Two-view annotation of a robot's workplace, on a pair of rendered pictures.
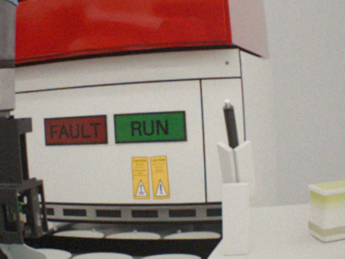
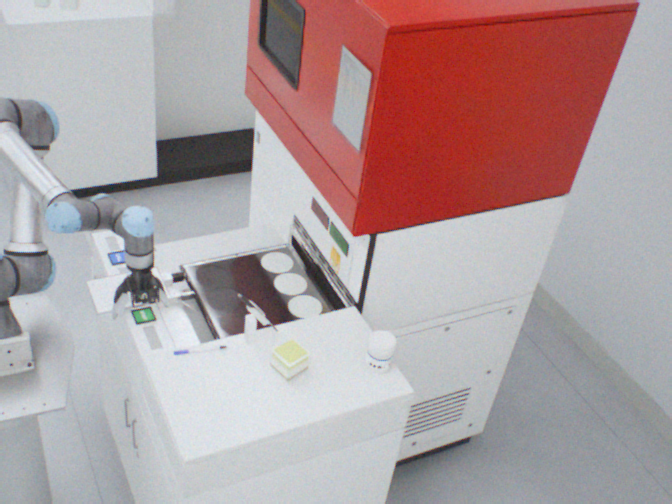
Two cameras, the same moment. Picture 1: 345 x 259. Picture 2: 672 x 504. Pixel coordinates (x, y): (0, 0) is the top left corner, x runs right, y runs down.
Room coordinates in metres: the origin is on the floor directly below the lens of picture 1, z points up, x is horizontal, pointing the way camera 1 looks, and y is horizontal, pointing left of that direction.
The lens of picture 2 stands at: (-0.10, -1.30, 2.52)
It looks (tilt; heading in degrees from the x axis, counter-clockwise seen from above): 39 degrees down; 46
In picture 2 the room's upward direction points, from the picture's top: 9 degrees clockwise
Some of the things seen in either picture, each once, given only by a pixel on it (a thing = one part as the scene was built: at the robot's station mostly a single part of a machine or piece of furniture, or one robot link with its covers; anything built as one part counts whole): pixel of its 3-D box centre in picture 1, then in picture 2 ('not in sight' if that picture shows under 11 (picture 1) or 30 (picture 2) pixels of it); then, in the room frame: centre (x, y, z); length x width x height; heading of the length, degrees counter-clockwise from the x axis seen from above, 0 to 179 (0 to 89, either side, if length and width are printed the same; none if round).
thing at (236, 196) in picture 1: (237, 197); (256, 321); (0.84, -0.07, 1.03); 0.06 x 0.04 x 0.13; 168
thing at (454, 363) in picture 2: not in sight; (368, 323); (1.59, 0.21, 0.41); 0.82 x 0.71 x 0.82; 78
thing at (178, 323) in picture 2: not in sight; (174, 322); (0.74, 0.18, 0.87); 0.36 x 0.08 x 0.03; 78
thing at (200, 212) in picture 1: (108, 213); (322, 259); (1.21, 0.11, 0.96); 0.44 x 0.01 x 0.02; 78
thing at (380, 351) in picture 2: not in sight; (380, 351); (1.07, -0.32, 1.01); 0.07 x 0.07 x 0.10
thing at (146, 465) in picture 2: not in sight; (228, 425); (0.88, 0.09, 0.41); 0.97 x 0.64 x 0.82; 78
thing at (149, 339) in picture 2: not in sight; (132, 305); (0.66, 0.29, 0.89); 0.55 x 0.09 x 0.14; 78
